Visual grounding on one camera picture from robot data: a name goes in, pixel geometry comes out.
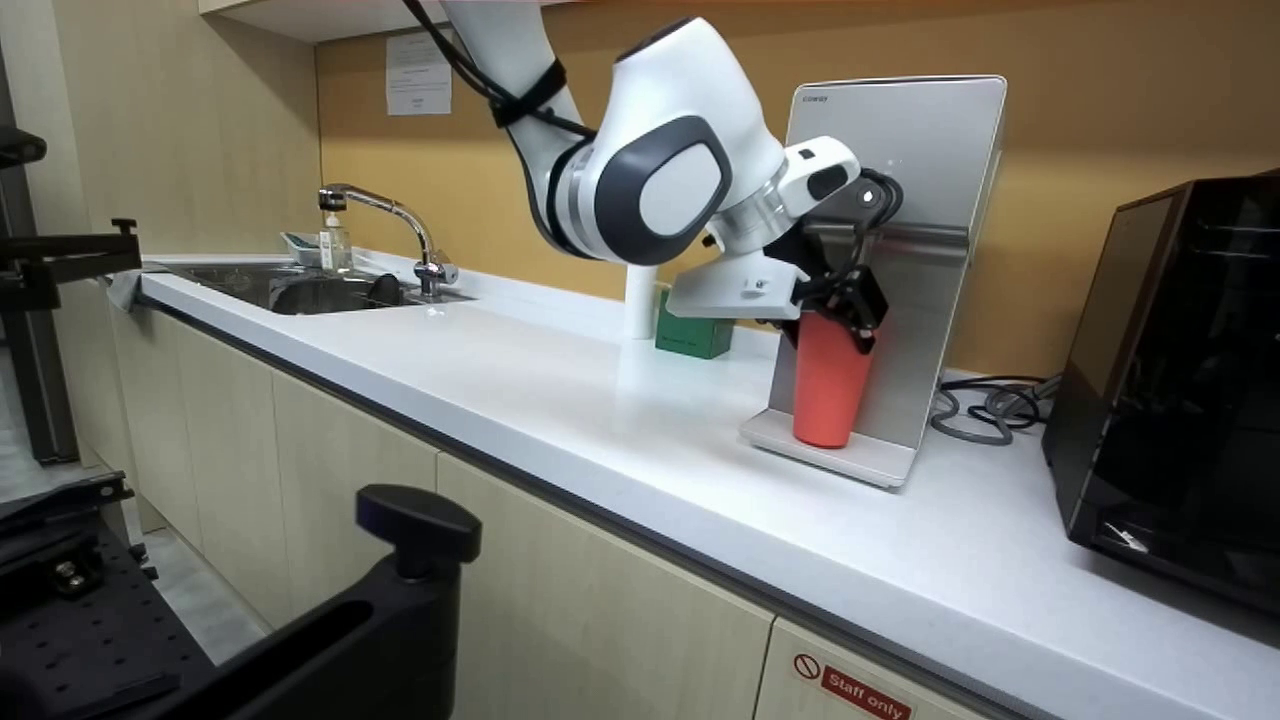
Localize green tissue box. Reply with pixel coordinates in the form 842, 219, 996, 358
652, 286, 740, 364

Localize red warning sticker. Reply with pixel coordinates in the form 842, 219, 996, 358
787, 647, 920, 720

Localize white paper wall notice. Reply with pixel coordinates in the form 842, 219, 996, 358
384, 28, 460, 122

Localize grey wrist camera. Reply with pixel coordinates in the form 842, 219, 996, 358
660, 248, 812, 328

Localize black perforated platform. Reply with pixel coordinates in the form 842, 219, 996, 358
0, 498, 214, 720

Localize grey white coffee machine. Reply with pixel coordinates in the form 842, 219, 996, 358
740, 74, 1012, 498

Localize steel sink basin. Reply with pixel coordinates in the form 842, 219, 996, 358
155, 255, 474, 322

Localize black coiled power cable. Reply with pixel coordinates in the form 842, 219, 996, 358
927, 371, 1058, 448

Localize black box appliance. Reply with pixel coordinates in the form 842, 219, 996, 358
1041, 170, 1280, 619

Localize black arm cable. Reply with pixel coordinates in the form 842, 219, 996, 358
397, 0, 599, 146

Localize chrome sink faucet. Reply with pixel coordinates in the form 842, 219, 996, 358
316, 182, 463, 300

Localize beige wall cabinet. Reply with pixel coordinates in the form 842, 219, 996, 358
196, 0, 452, 50

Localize beige cabinet door with sticker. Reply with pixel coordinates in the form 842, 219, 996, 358
746, 612, 996, 720

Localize black metal frame stand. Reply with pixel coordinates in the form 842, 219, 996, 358
0, 52, 143, 472

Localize orange plastic cup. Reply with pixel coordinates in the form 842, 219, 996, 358
787, 307, 881, 452

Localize small clear soap bottle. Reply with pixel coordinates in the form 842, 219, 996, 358
316, 207, 357, 282

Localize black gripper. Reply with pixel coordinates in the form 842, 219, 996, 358
764, 164, 911, 358

